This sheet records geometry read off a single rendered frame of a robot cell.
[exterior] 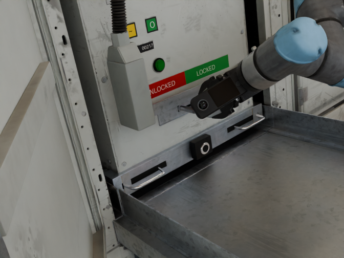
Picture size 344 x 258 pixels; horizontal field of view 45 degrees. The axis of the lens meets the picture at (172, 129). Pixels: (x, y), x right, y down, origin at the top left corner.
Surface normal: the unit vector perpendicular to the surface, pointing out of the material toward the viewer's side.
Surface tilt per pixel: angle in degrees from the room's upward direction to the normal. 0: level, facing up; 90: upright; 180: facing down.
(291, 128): 90
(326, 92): 90
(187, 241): 90
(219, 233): 0
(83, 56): 90
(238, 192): 0
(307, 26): 58
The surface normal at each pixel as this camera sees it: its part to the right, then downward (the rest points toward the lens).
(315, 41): 0.42, -0.29
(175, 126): 0.63, 0.20
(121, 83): -0.76, 0.36
